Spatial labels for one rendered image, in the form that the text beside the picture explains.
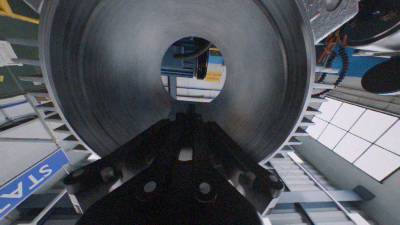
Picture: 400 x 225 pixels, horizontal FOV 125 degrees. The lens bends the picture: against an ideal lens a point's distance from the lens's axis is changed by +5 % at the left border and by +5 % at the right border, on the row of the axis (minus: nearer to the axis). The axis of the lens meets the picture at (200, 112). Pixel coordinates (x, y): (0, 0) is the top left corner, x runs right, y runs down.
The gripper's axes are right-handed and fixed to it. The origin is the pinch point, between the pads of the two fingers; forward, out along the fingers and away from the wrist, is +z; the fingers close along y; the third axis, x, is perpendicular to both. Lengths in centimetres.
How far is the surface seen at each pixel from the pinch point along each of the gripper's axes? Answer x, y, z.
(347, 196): -333, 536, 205
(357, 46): 26, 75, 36
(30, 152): -235, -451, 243
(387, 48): 26, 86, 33
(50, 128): -116, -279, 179
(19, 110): -118, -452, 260
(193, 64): 11.1, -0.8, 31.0
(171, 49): 14.8, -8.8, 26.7
